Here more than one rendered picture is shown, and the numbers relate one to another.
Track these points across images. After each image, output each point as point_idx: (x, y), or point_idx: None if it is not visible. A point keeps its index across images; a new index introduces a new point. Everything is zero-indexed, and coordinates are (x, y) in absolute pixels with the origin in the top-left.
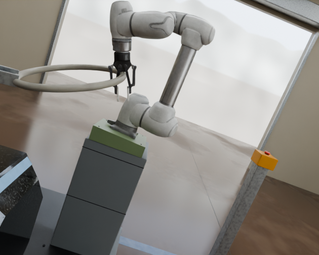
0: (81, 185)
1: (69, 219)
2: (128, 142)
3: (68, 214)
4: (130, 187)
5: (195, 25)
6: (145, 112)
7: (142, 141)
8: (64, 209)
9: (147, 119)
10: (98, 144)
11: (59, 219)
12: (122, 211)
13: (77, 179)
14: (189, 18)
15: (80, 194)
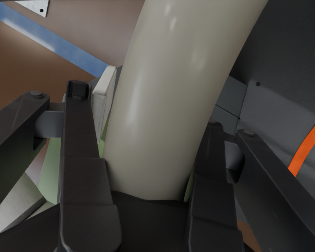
0: (216, 118)
1: (227, 93)
2: (103, 136)
3: (231, 98)
4: (117, 76)
5: None
6: (8, 229)
7: (55, 158)
8: (239, 105)
9: (13, 197)
10: None
11: (242, 99)
12: None
13: (224, 127)
14: None
15: (216, 109)
